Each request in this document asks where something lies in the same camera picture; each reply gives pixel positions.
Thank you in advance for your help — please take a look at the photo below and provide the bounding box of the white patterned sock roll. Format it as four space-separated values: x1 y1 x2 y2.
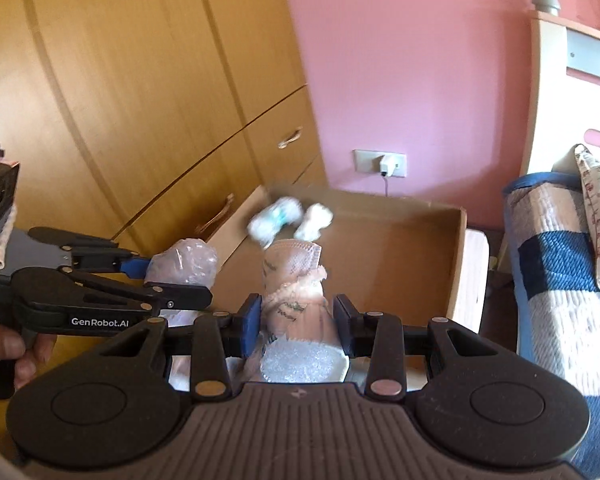
242 240 349 384

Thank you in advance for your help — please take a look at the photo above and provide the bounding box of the clear plastic bundle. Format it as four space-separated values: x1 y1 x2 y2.
144 238 219 288

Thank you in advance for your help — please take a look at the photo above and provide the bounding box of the person's left hand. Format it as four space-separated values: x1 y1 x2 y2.
0 325 57 390

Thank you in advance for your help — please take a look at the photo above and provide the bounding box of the cardboard box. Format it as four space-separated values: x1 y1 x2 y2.
206 184 470 376

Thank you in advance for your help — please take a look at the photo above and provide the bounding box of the white teal sock bundle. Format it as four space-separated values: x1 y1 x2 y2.
247 196 303 249

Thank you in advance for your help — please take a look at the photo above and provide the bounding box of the small white sock bundle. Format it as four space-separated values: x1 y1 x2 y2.
294 203 334 243

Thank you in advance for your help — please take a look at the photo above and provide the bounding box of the wooden wardrobe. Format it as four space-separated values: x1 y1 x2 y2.
0 0 326 256

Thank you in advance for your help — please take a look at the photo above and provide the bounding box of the white plug charger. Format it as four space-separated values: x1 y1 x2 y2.
378 154 399 178

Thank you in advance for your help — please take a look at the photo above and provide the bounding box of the blue white checked quilt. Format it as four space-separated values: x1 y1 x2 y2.
503 172 600 479

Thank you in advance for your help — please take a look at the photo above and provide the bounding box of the cream bed headboard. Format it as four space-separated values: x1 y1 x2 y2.
520 0 600 174

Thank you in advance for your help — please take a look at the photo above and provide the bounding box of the wall socket plate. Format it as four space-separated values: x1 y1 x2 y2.
353 150 407 178

